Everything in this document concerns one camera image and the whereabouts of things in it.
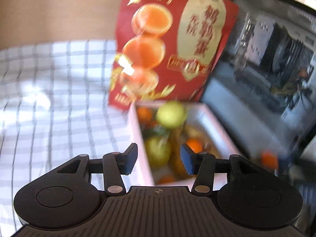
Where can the spotted yellow banana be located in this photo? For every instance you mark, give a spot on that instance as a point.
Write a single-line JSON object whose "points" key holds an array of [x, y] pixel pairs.
{"points": [[190, 131]]}

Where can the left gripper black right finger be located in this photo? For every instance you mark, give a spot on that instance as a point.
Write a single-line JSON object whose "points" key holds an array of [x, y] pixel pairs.
{"points": [[201, 165]]}

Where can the white grid tablecloth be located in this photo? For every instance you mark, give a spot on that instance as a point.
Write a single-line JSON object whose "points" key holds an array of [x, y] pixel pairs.
{"points": [[54, 106]]}

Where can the red egg gift box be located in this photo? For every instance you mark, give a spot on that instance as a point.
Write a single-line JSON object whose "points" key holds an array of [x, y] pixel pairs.
{"points": [[166, 49]]}

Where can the green pear with stem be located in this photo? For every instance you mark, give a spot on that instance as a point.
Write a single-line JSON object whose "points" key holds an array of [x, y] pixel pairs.
{"points": [[158, 151]]}

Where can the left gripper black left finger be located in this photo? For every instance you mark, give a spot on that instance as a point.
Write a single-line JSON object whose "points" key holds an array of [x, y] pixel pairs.
{"points": [[116, 164]]}

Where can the orange mandarin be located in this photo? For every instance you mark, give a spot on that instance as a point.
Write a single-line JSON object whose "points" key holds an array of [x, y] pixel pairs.
{"points": [[166, 179], [269, 160], [195, 144]]}

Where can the black computer case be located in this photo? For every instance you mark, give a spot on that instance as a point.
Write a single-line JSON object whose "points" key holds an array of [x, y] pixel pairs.
{"points": [[263, 87]]}

